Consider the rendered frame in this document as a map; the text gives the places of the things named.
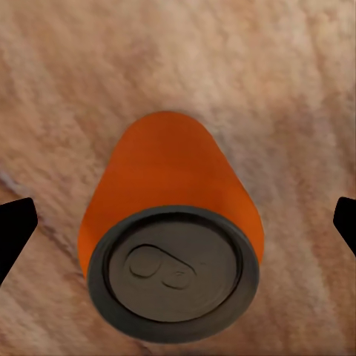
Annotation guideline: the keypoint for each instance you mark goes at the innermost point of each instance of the can of soda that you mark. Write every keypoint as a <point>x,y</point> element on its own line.
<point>171,242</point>

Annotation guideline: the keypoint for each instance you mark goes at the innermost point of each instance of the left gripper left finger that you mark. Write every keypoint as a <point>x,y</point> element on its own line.
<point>18,220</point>

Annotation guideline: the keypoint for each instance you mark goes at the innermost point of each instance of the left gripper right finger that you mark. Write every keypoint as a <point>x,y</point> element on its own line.
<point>345,220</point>

